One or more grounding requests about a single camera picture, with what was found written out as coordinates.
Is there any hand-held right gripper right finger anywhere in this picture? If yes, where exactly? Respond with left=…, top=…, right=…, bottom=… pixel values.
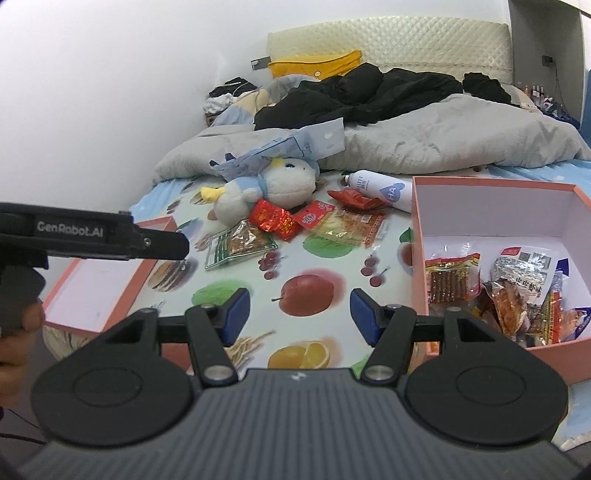
left=349, top=288, right=497, bottom=384

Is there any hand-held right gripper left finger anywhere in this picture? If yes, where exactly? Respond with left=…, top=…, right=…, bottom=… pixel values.
left=104, top=287, right=252, bottom=388

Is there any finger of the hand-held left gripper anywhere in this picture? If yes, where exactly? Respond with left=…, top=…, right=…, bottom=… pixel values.
left=133, top=226, right=191, bottom=260

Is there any green edged snack packet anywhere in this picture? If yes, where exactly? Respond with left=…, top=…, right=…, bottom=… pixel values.
left=204, top=219, right=280, bottom=271

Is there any clear yellow chips snack packet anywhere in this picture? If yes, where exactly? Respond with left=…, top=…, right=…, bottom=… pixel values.
left=307, top=208, right=387, bottom=250

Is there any brown sticks snack packet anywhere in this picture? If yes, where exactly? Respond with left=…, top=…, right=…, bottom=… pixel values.
left=424, top=253, right=482, bottom=304

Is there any red foil snack packet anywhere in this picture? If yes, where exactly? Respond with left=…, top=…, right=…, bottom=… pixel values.
left=250, top=199, right=298, bottom=242

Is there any small red white snack packet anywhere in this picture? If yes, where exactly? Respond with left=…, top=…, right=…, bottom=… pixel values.
left=291, top=200, right=335, bottom=230

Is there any red crinkled snack packet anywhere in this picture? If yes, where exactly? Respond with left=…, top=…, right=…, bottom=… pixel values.
left=327, top=188, right=386, bottom=210

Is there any orange snack packet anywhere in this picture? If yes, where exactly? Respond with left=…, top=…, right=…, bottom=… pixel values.
left=482, top=279, right=532, bottom=342

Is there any pink cardboard box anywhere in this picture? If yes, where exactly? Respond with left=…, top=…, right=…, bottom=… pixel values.
left=411, top=175, right=591, bottom=386

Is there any red striped snack packet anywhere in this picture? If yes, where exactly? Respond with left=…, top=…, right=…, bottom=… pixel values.
left=531, top=291, right=589, bottom=347

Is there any blue snack packet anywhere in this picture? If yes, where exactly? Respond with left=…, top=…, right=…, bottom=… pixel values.
left=551, top=258, right=591, bottom=315

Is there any person's left hand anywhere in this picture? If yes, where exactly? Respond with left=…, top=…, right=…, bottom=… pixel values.
left=0, top=304, right=47, bottom=398

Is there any pink box lid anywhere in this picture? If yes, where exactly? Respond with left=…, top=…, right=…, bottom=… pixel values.
left=41, top=217, right=195, bottom=374

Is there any fruit printed mat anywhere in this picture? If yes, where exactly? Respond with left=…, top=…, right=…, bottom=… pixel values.
left=129, top=164, right=416, bottom=374

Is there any white bottle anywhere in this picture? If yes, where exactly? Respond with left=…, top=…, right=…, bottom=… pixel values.
left=341, top=170, right=413, bottom=213

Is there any plush duck toy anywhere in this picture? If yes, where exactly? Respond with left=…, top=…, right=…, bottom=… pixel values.
left=199, top=157, right=320, bottom=224

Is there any pile of clothes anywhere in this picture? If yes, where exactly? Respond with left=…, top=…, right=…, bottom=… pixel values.
left=204, top=78, right=259, bottom=114

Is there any blue printed plastic bag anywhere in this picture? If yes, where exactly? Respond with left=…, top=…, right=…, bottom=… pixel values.
left=210, top=117, right=346, bottom=178

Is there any grey blanket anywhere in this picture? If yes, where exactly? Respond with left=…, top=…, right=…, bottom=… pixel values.
left=152, top=95, right=591, bottom=185

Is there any large black clothing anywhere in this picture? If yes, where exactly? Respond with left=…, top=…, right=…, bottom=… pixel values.
left=254, top=62, right=465, bottom=131

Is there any yellow pillow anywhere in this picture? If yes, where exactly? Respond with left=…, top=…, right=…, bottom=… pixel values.
left=269, top=50, right=363, bottom=80

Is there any small black garment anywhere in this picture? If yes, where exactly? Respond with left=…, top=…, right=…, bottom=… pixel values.
left=463, top=71, right=512, bottom=104

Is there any cream quilted headboard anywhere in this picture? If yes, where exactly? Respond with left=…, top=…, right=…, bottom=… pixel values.
left=266, top=17, right=513, bottom=86

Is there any row of cosmetic bottles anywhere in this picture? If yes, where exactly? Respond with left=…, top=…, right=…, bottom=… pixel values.
left=515, top=82, right=561, bottom=114

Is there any black cable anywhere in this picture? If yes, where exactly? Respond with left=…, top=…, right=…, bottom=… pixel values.
left=0, top=406, right=47, bottom=446

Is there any wall wardrobe cabinet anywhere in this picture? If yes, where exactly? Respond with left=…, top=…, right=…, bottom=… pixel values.
left=508, top=0, right=591, bottom=88

